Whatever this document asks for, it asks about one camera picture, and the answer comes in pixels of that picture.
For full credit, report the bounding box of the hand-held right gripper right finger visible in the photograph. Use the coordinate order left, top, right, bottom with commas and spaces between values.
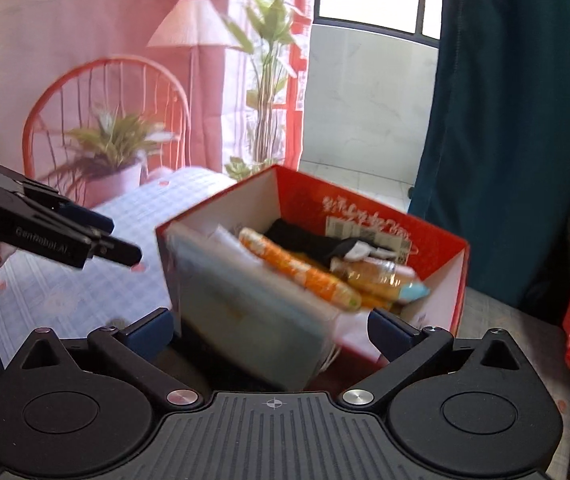
337, 308, 533, 417

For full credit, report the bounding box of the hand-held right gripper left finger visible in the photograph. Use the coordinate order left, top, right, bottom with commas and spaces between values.
17, 308, 206, 413

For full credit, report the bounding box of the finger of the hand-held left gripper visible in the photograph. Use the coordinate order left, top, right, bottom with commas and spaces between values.
89, 236, 143, 267
25, 178, 116, 237

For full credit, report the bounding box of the pale green packet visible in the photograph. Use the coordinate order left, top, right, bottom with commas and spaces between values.
165, 222, 340, 391

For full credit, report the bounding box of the red cardboard box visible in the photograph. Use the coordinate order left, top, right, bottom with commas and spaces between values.
155, 164, 470, 371

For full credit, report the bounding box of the checked bed sheet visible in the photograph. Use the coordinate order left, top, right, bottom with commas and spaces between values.
0, 165, 570, 480

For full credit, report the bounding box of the yellow tube with blue cap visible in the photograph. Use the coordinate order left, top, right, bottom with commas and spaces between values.
330, 257, 430, 306

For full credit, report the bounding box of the black sock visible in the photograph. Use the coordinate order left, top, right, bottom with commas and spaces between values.
265, 217, 400, 273

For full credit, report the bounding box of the teal curtain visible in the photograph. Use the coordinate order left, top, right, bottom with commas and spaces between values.
407, 0, 570, 321

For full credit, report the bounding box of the pink printed wall cloth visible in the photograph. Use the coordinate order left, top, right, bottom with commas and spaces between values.
0, 0, 316, 211

